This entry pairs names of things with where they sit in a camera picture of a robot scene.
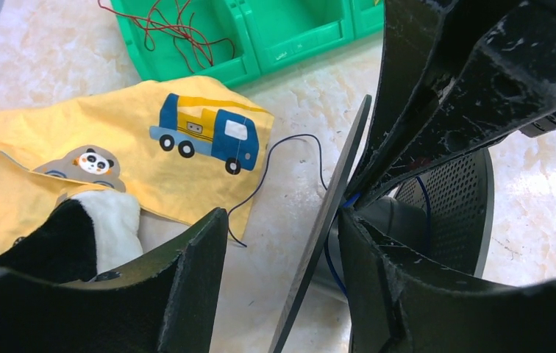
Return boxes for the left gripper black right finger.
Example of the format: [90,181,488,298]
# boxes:
[338,209,556,352]

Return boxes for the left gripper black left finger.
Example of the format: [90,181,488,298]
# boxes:
[0,208,228,352]

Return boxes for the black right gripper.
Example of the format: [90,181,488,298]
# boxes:
[356,1,556,207]

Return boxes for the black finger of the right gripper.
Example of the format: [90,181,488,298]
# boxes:
[346,1,457,195]

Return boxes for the grey plastic cable spool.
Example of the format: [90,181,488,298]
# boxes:
[268,94,496,353]

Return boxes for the blue cable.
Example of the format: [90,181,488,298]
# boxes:
[227,134,432,299]

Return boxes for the yellow cartoon print cloth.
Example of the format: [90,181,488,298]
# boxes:
[0,76,274,254]

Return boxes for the green three-compartment plastic bin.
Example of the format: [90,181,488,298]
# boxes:
[107,1,385,87]

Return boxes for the red cable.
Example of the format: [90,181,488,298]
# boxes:
[97,0,236,74]

